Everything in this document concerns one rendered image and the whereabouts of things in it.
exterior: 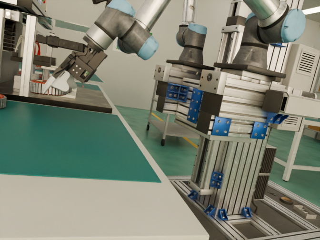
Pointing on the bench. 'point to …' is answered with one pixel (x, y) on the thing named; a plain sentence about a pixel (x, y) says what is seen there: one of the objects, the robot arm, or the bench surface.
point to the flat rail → (42, 30)
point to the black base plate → (86, 95)
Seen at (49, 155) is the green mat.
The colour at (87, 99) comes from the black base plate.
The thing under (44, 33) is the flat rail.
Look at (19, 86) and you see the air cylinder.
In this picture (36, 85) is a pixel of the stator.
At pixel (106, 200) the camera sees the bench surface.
